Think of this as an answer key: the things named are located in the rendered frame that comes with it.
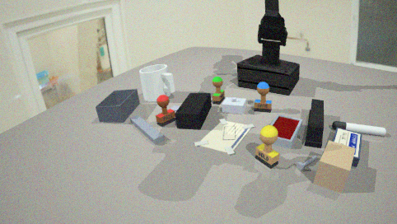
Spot red-handled rubber stamp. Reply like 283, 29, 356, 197
156, 95, 175, 127

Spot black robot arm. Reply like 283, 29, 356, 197
258, 0, 288, 66

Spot white mug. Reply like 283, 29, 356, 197
139, 64, 175, 101

